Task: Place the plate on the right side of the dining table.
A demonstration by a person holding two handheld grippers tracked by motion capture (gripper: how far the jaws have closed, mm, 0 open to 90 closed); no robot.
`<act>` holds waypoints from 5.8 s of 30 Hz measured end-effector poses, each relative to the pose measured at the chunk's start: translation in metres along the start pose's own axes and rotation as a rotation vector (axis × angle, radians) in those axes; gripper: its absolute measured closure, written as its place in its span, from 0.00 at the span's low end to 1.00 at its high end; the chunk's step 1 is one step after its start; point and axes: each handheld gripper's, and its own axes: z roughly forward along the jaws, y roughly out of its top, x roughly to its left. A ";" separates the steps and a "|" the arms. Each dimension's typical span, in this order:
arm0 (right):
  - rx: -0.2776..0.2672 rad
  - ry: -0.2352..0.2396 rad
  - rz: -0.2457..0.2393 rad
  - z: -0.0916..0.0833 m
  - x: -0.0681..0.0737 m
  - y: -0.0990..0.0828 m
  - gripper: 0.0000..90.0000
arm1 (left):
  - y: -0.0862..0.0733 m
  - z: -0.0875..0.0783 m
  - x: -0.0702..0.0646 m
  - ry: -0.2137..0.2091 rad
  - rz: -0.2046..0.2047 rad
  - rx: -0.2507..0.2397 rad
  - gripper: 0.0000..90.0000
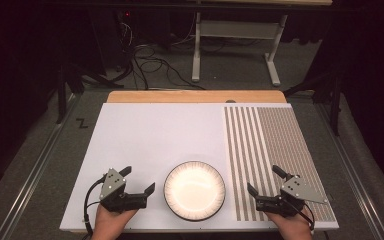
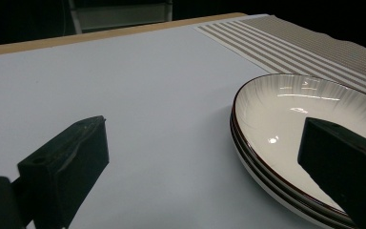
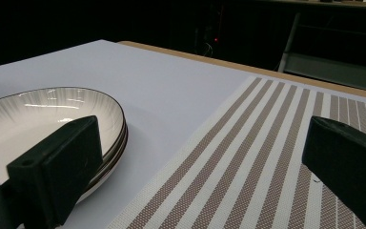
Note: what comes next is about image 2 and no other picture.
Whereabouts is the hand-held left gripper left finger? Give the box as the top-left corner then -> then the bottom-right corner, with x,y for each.
16,114 -> 111,229

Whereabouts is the white plate with dark rim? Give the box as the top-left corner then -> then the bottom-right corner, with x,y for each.
229,109 -> 361,229
230,73 -> 366,224

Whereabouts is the striped placemat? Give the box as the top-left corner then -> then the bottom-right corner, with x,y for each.
193,14 -> 366,103

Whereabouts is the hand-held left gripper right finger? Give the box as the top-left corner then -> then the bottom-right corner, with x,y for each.
297,116 -> 366,229

